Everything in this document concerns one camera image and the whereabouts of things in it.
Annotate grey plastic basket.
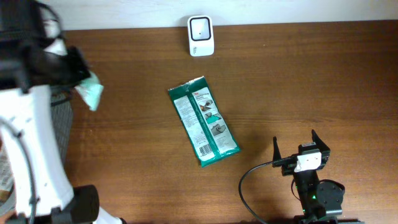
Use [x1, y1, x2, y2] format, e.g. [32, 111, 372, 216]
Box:
[1, 86, 74, 217]

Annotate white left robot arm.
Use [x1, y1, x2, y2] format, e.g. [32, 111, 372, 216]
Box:
[1, 1, 123, 223]

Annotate light green wipes pack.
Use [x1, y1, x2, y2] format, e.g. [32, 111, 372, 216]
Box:
[75, 71, 104, 111]

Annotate white cream tube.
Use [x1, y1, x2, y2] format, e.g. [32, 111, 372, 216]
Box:
[0, 146, 14, 203]

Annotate white barcode scanner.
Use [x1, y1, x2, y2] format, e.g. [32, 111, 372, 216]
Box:
[187, 15, 215, 57]

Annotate green glove package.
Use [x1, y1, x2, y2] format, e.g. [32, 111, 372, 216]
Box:
[168, 77, 241, 167]

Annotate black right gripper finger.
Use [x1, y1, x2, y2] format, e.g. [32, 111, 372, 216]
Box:
[272, 136, 282, 167]
[311, 129, 330, 152]

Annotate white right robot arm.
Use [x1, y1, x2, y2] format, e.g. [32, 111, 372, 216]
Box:
[272, 130, 361, 224]

